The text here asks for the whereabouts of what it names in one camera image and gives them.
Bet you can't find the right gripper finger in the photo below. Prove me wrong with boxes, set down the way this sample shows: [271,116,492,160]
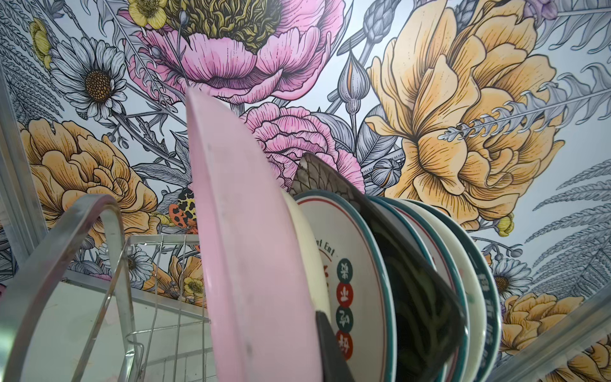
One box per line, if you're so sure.
[315,310,354,382]

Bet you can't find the white plate red characters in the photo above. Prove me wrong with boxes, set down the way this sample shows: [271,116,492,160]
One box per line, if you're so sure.
[295,190,397,381]

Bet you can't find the pink round plate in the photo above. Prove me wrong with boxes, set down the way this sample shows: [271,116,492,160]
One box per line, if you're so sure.
[186,88,323,381]

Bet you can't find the dark square floral plate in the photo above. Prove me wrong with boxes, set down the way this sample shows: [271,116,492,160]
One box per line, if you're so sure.
[290,153,466,381]

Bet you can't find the white plate black emblem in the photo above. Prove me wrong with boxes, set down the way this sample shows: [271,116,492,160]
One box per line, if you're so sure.
[368,196,470,381]

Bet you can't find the white plate green red rim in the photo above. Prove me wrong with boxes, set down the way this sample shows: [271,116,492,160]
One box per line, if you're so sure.
[413,201,502,381]

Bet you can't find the white plate orange sunburst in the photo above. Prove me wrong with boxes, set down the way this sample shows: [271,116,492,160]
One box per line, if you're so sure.
[380,198,470,381]

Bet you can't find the cream plate floral pattern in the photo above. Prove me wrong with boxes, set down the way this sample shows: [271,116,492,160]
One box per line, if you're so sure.
[400,201,487,381]

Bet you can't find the chrome two-tier dish rack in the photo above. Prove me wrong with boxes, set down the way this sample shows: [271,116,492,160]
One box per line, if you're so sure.
[0,61,611,382]

